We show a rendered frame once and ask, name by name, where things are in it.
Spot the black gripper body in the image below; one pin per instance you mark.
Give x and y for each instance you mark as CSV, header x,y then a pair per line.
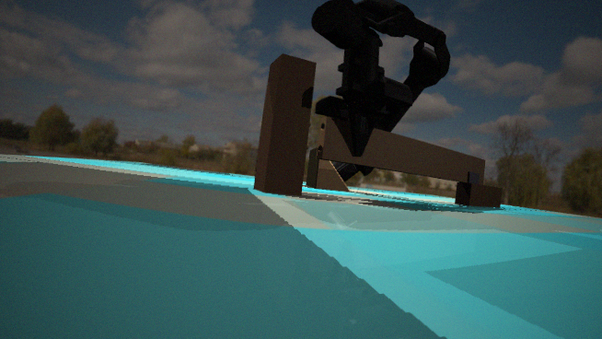
x,y
361,85

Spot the long brown wooden rail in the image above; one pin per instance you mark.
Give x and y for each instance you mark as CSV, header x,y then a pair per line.
x,y
389,151

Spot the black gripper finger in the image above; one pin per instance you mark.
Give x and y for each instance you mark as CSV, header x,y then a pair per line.
x,y
363,120
343,115

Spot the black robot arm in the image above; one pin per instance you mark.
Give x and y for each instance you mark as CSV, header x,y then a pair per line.
x,y
346,25

